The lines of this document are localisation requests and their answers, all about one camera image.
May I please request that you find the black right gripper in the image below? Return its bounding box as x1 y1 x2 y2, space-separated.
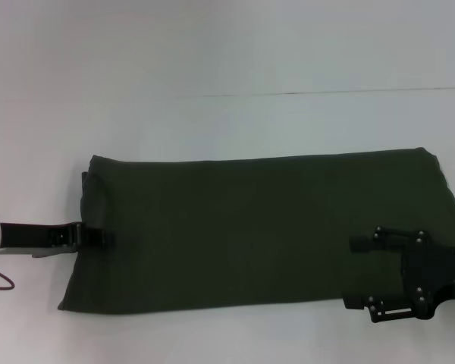
342 225 455 324

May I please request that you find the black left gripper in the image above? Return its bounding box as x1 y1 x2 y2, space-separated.
0 221 117 259

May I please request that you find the dark green printed T-shirt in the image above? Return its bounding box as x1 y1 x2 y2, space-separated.
56 146 455 315

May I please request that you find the left gripper connector cable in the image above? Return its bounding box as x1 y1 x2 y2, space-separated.
0 265 16 293

